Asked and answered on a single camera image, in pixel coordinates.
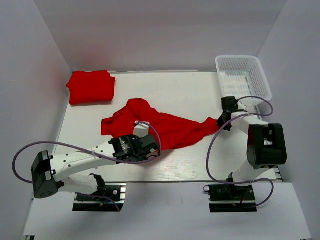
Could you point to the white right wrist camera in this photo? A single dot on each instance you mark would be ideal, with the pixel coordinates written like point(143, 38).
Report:
point(246, 104)

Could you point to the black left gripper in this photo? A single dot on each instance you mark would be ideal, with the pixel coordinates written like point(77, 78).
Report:
point(152, 144)

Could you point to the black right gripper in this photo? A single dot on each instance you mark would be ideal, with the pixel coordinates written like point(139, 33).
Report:
point(224, 120)

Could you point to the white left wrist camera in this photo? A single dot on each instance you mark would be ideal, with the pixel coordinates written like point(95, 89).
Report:
point(140, 129)

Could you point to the red folded t shirt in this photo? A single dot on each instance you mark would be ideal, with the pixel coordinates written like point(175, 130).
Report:
point(91, 87)

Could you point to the white plastic mesh basket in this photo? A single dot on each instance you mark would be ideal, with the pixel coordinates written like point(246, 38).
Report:
point(242, 76)

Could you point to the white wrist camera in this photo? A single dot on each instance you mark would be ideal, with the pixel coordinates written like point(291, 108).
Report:
point(246, 104)
point(140, 129)

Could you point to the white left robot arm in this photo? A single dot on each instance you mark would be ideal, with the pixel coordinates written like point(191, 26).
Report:
point(62, 173)

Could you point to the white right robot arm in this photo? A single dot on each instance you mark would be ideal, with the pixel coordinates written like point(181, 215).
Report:
point(266, 146)

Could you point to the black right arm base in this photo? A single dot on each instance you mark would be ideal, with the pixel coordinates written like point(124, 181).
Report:
point(224, 192)

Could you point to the red t shirt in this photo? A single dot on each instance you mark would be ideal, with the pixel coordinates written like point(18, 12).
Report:
point(174, 132)
point(91, 87)

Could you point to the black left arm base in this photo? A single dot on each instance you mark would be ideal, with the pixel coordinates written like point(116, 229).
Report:
point(111, 191)

